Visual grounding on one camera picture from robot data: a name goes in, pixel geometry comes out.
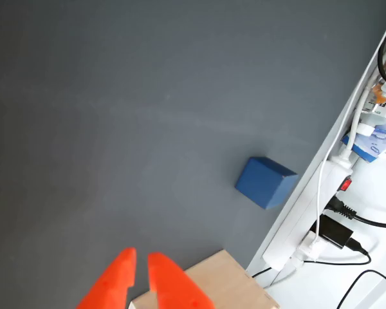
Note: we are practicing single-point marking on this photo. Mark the blue printed carton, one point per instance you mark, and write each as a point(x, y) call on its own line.
point(370, 145)

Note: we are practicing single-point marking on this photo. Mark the blue cube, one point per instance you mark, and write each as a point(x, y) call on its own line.
point(260, 183)

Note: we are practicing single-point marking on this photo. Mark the open wooden box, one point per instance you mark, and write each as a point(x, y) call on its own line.
point(225, 283)

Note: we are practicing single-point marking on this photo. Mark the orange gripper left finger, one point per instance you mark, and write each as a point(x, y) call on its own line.
point(112, 286)

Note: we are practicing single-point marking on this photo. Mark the white power strip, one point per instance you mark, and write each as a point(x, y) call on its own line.
point(336, 175)

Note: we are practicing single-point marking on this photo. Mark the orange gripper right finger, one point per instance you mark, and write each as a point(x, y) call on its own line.
point(173, 286)

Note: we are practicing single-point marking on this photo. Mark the black USB adapter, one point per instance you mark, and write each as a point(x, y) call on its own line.
point(333, 231)

